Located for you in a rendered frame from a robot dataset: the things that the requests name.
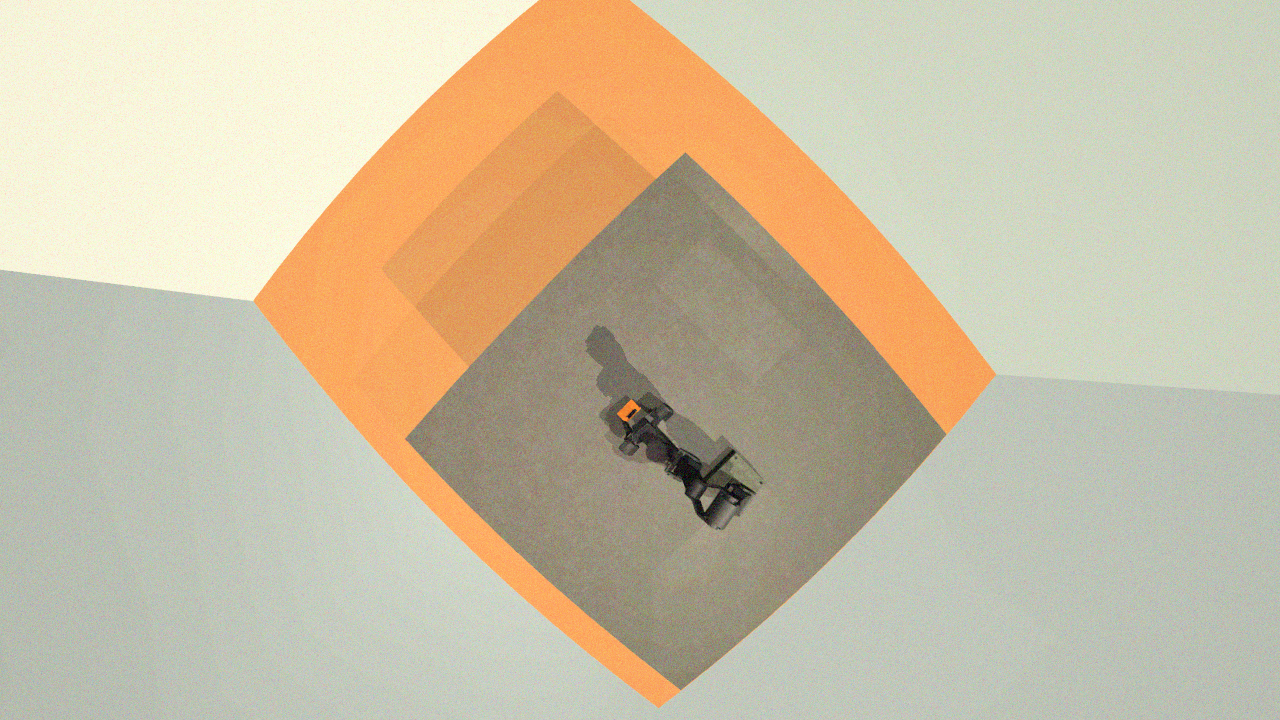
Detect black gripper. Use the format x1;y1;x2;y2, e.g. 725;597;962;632
620;402;675;456

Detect orange block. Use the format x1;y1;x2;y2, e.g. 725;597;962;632
617;398;641;421

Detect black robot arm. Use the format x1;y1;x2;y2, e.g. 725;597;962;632
630;418;756;530

